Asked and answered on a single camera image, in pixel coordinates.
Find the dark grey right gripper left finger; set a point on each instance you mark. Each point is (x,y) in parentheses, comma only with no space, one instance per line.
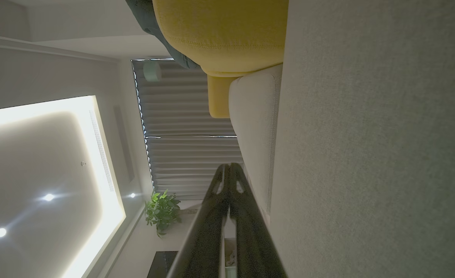
(206,239)

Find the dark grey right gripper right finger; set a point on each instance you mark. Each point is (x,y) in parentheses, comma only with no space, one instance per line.
(254,247)

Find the black rectangular panel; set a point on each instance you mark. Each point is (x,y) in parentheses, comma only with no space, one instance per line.
(162,264)

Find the green potted plant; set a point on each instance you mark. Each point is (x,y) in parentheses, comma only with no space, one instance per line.
(162,212)

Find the grey pleated curtain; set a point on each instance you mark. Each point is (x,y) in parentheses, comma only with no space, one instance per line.
(189,112)

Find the white linear ceiling air vent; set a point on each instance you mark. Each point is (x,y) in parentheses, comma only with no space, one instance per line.
(102,150)

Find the narrow yellow sofa backrest cushion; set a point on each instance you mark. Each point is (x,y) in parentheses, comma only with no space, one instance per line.
(218,96)

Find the large grey sofa seat cushion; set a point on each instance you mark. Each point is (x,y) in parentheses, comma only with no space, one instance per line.
(374,154)

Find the wide yellow sofa backrest cushion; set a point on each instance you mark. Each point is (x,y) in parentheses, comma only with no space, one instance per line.
(227,31)

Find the dark teal throw pillow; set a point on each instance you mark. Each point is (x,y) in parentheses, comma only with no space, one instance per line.
(150,19)

